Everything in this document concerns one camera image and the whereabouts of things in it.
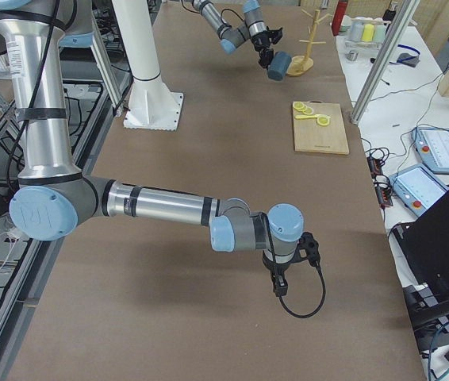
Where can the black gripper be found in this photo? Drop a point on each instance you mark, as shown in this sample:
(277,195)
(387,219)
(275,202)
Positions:
(263,42)
(277,271)

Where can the blue cup yellow inside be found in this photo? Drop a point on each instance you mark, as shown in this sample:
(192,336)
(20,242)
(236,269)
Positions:
(279,66)

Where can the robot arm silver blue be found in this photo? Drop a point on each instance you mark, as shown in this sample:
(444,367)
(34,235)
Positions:
(228,24)
(54,196)

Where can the wooden cup storage rack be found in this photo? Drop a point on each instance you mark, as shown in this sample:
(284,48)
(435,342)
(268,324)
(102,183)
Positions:
(302,63)

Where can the yellow cup on tray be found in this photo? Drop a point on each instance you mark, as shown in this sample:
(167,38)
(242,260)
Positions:
(368,33)

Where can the red bottle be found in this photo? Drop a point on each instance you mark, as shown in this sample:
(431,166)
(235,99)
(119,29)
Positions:
(338,15)

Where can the yellow toy knife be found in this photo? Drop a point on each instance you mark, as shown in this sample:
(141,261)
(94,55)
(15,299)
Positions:
(305,116)

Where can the yellow lemon slice toy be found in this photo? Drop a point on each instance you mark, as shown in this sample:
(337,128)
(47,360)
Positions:
(323,120)

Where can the wooden cutting board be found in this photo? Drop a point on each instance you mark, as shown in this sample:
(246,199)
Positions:
(311,137)

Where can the teach pendant near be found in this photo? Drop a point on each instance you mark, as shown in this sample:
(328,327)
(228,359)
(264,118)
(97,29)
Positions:
(417,188)

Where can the teach pendant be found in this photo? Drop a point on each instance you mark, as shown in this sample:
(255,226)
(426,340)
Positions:
(417,188)
(432,145)

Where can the teach pendant far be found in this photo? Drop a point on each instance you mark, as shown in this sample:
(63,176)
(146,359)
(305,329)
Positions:
(432,145)

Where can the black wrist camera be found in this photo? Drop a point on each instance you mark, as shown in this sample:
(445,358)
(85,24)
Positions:
(310,246)
(275,35)

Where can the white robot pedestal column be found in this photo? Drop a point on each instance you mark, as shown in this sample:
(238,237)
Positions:
(151,103)

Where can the aluminium frame post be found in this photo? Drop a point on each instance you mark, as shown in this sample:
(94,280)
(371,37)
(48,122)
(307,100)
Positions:
(396,30)

